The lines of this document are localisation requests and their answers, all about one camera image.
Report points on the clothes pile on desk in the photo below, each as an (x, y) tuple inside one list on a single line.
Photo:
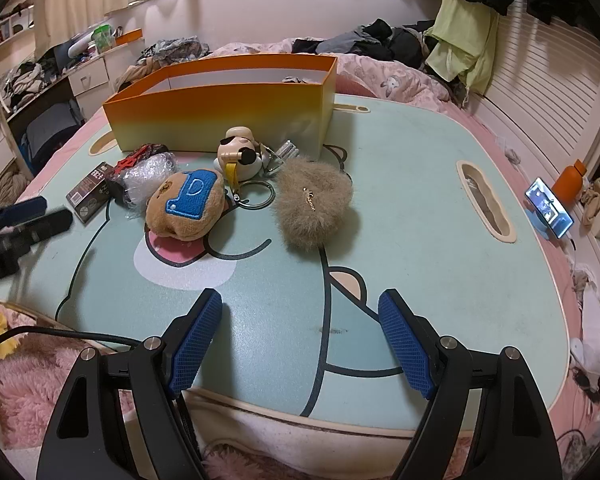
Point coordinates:
[(30, 80)]

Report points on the brown plush with blue patch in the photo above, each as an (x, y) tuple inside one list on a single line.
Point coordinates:
[(180, 210)]

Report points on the tan cloth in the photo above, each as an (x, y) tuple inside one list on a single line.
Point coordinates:
[(132, 75)]

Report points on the metal eyelash curler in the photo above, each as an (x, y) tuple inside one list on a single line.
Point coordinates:
[(285, 151)]

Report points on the orange gradient cardboard box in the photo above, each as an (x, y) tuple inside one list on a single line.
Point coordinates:
[(220, 115)]

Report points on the blue phone stand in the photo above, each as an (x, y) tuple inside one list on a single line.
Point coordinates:
[(536, 217)]

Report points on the smartphone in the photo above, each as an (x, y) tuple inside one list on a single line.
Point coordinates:
[(550, 210)]

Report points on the pile of dark clothes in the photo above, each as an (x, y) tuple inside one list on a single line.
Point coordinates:
[(380, 40)]

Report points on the pink fluffy rug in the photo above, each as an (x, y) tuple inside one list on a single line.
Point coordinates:
[(25, 395)]

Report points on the leopard print cloth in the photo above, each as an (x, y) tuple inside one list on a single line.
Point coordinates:
[(175, 49)]

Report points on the white drawer cabinet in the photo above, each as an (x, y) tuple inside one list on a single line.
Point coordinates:
[(91, 75)]

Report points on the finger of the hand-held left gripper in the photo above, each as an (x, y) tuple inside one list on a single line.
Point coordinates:
[(20, 210), (45, 225)]

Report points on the clear plastic bag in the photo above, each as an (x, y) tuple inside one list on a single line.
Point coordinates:
[(147, 180)]

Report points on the small orange box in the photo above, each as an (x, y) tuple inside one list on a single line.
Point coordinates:
[(129, 37)]

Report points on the light green hanging garment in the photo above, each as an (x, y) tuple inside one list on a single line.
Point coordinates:
[(460, 35)]

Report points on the dark small box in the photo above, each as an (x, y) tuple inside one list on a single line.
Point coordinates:
[(87, 195)]

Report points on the yellow cloth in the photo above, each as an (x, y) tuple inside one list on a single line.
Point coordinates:
[(2, 335)]

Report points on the orange bottle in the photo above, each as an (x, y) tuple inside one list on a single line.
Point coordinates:
[(567, 185)]

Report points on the white tube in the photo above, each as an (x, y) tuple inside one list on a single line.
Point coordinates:
[(82, 45)]

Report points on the beige crumpled cloth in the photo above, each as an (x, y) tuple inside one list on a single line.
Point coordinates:
[(597, 200)]

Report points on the beige fluffy pouch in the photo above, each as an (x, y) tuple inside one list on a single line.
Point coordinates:
[(312, 210)]

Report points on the white shelf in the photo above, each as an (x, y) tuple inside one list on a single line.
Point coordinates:
[(10, 25)]

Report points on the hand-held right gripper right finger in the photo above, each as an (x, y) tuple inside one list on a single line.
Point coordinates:
[(407, 345)]

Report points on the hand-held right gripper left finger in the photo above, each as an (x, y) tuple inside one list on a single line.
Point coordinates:
[(192, 345)]

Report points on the white louvered closet door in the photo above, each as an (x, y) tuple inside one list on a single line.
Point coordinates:
[(540, 85)]

